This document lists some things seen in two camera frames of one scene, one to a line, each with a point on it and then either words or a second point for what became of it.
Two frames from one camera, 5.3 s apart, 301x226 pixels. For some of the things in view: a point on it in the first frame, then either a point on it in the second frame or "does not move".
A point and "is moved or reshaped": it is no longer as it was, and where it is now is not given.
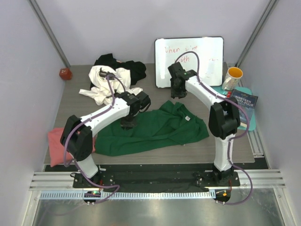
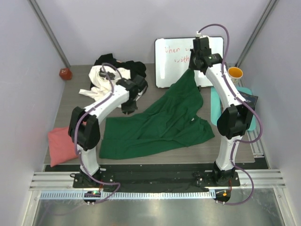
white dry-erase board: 210,50 does not move
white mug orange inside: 234,74 does not move
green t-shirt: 171,125 is moved or reshaped
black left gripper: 125,125 to 128,110
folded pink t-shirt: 57,148 does not move
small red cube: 65,73 does not move
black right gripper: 174,93 to 191,65
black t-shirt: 138,69 does not move
